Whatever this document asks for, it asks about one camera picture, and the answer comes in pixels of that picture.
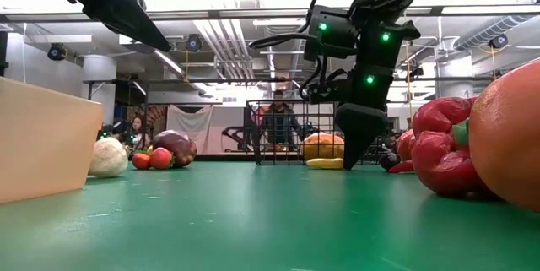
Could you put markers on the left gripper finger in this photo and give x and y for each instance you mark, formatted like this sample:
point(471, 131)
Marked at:
point(126, 13)

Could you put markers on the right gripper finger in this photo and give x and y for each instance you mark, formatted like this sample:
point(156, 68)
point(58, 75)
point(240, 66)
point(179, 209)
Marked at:
point(360, 131)

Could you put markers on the small purple eggplant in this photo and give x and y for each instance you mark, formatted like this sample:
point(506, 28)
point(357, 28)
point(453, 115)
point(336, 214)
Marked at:
point(388, 161)

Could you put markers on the orange pumpkin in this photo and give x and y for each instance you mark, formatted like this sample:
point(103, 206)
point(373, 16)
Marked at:
point(322, 146)

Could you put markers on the red ribbed pumpkin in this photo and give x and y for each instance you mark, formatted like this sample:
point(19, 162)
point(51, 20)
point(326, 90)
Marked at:
point(405, 144)

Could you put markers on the small yellow banana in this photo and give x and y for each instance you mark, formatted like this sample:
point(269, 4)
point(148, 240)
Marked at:
point(325, 163)

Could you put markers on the small pink red chili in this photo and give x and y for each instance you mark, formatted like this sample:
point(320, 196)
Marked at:
point(403, 167)

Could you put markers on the magenta red bell pepper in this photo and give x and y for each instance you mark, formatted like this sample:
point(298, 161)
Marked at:
point(443, 161)

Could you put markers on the dark maroon oval fruit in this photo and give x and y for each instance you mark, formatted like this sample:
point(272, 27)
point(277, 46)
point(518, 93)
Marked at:
point(179, 146)

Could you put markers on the white garlic bulb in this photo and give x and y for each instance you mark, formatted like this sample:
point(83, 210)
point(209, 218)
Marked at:
point(108, 158)

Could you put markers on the large orange fruit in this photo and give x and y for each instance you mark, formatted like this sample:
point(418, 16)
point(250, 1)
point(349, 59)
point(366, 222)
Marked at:
point(510, 136)

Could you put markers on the small red round fruit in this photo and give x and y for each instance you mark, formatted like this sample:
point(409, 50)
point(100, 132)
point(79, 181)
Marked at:
point(141, 161)

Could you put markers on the small red green-leaf fruit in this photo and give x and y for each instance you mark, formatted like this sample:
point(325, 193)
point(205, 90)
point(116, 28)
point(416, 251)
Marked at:
point(161, 158)

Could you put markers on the white round pillar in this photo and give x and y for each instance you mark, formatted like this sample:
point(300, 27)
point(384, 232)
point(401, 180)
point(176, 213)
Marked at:
point(453, 81)
point(99, 89)

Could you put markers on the person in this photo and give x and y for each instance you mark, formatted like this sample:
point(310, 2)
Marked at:
point(137, 129)
point(278, 125)

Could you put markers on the grey metal beam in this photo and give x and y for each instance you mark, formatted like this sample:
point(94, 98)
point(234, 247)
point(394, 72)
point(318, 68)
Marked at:
point(253, 12)

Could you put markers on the white hanging cloth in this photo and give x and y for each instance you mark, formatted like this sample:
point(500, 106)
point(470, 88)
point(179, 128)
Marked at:
point(190, 127)

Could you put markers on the green table mat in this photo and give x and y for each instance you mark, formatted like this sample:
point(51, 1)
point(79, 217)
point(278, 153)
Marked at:
point(253, 220)

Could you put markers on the tan translucent plastic bin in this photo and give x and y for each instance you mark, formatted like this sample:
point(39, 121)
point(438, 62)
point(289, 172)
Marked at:
point(42, 144)

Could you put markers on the silver ribbed air duct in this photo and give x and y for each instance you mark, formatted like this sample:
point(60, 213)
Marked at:
point(485, 32)

